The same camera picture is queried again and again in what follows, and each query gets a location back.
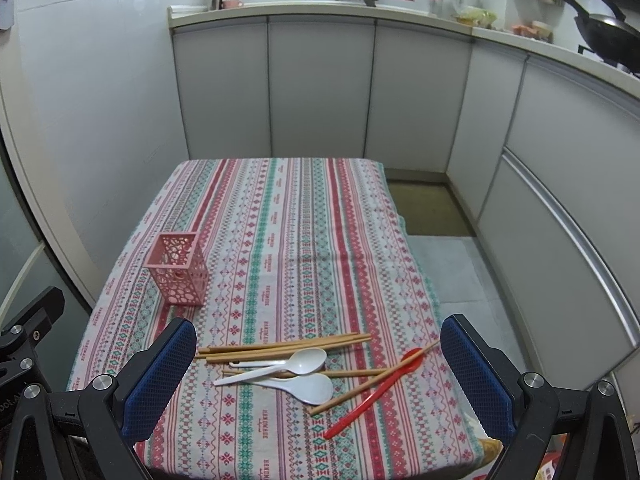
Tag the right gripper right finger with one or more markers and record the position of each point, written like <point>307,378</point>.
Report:
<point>524,412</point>

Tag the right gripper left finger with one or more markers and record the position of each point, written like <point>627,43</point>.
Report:
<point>91,433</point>

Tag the wooden chopstick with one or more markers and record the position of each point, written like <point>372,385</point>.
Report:
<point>278,345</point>
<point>225,358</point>
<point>367,372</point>
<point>301,346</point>
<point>373,381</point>

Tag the red plastic spoon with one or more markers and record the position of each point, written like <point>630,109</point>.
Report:
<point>361,408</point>

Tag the white plastic spoon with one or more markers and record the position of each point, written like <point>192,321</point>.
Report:
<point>313,389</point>
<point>255,364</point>
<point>302,362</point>

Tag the white kitchen cabinets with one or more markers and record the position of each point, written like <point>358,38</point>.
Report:
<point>539,144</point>

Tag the pink perforated utensil holder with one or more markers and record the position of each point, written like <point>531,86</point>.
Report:
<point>177,265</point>

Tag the patterned tablecloth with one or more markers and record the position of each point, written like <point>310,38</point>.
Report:
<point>295,248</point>

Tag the black wok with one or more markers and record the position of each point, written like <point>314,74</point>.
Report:
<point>610,37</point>

